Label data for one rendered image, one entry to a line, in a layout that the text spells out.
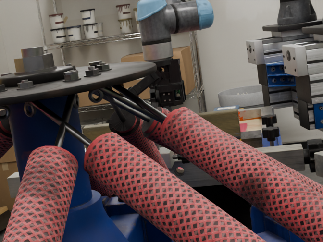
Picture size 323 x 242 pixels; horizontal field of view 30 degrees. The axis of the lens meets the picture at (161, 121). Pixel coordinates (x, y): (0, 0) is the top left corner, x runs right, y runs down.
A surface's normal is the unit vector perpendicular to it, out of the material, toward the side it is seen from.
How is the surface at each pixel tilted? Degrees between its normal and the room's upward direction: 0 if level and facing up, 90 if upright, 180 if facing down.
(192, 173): 90
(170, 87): 90
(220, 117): 90
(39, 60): 90
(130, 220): 0
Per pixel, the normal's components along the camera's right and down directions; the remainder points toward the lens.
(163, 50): 0.34, 0.11
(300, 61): 0.10, 0.16
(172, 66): -0.15, 0.19
